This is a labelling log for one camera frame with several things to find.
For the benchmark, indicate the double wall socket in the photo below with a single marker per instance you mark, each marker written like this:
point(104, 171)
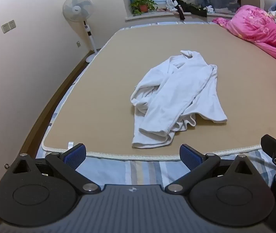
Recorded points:
point(8, 26)

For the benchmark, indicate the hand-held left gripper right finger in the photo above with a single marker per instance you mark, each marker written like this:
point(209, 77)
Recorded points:
point(190, 157)

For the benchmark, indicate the white tissue packet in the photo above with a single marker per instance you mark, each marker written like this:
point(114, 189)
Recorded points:
point(209, 8)

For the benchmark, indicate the pink floral quilt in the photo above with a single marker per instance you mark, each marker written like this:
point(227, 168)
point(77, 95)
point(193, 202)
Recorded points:
point(259, 29)

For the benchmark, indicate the potted green plant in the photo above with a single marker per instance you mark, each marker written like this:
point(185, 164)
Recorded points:
point(143, 4)

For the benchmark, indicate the black garment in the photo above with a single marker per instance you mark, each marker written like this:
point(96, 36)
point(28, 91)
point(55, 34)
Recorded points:
point(191, 8)

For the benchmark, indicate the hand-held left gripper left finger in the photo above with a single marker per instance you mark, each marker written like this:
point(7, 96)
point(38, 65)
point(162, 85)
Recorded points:
point(76, 154)

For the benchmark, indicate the beige bed mat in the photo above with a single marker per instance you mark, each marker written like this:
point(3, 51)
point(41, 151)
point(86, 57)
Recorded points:
point(103, 77)

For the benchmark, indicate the white standing fan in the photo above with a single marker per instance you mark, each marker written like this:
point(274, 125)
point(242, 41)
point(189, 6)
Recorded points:
point(77, 8)

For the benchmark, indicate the white window sill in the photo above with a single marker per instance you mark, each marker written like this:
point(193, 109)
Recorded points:
point(157, 15)

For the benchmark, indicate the white long-sleeved shirt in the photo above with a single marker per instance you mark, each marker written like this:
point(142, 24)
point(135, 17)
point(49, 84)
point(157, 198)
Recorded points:
point(176, 92)

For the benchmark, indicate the white crumpled garment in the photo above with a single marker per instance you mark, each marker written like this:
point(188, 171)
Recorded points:
point(171, 4)

